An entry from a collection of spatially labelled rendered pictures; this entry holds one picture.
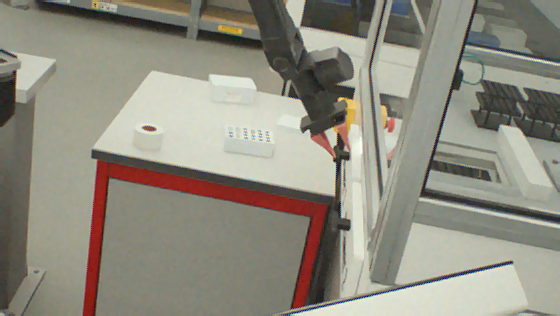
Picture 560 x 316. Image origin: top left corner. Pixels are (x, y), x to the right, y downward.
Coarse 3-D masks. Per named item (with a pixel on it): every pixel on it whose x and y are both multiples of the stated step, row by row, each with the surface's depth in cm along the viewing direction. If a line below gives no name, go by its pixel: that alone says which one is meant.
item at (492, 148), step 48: (480, 0) 102; (528, 0) 102; (480, 48) 105; (528, 48) 104; (480, 96) 107; (528, 96) 107; (480, 144) 110; (528, 144) 109; (480, 192) 113; (528, 192) 112
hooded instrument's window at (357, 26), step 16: (288, 0) 246; (320, 0) 239; (336, 0) 239; (352, 0) 239; (368, 0) 238; (304, 16) 242; (320, 16) 241; (336, 16) 241; (352, 16) 240; (368, 16) 240; (336, 32) 243; (352, 32) 242
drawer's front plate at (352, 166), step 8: (352, 128) 179; (352, 136) 175; (352, 144) 170; (352, 152) 166; (352, 160) 162; (360, 160) 163; (352, 168) 159; (360, 168) 159; (352, 176) 156; (360, 176) 156; (344, 184) 168; (344, 192) 165; (344, 200) 161; (344, 208) 159
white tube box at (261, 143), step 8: (224, 128) 202; (248, 128) 203; (256, 128) 203; (224, 136) 197; (232, 136) 197; (248, 136) 198; (256, 136) 199; (264, 136) 200; (272, 136) 201; (224, 144) 196; (232, 144) 196; (240, 144) 196; (248, 144) 196; (256, 144) 196; (264, 144) 196; (272, 144) 197; (240, 152) 197; (248, 152) 197; (256, 152) 197; (264, 152) 197; (272, 152) 198
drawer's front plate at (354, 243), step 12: (360, 192) 149; (348, 204) 152; (360, 204) 144; (348, 216) 148; (360, 216) 140; (360, 228) 136; (348, 240) 139; (360, 240) 132; (348, 252) 136; (360, 252) 128; (348, 264) 132; (360, 264) 127; (348, 276) 129; (348, 288) 129
